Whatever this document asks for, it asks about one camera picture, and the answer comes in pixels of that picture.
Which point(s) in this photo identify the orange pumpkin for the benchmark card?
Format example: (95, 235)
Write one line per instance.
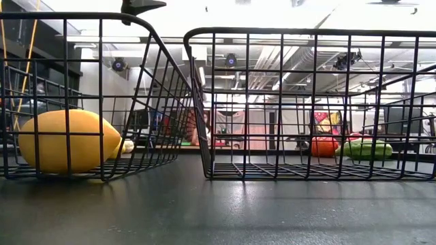
(323, 147)

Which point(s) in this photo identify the colourful wall poster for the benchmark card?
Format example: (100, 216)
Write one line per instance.
(325, 120)

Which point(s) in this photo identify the silver ceiling duct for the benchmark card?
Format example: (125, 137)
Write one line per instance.
(296, 64)

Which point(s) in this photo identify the black ceiling fixture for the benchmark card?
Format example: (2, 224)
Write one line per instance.
(345, 61)

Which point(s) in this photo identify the dark background monitor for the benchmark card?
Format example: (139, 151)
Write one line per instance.
(403, 119)

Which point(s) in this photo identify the person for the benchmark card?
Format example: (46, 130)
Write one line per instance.
(201, 131)

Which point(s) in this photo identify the white garlic bulb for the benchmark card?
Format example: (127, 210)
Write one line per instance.
(129, 146)

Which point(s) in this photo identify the round black ceiling device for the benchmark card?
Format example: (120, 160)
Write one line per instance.
(119, 64)
(231, 60)

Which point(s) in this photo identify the green cucumber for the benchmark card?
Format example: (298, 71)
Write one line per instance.
(359, 151)

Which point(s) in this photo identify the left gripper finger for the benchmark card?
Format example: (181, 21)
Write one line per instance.
(139, 4)

